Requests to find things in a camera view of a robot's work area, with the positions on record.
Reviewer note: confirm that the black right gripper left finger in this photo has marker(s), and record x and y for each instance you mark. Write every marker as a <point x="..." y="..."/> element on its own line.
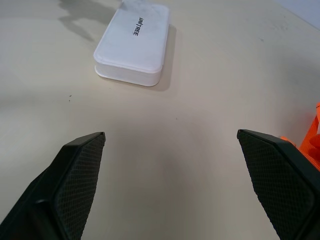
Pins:
<point x="75" y="180"/>

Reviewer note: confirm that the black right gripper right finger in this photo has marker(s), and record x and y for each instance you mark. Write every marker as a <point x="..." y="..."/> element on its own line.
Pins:
<point x="280" y="180"/>

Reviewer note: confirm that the orange object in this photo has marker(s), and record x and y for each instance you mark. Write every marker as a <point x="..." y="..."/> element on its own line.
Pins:
<point x="311" y="140"/>

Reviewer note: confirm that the white Unitree box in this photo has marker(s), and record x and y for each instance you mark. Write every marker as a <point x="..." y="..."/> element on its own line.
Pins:
<point x="132" y="47"/>

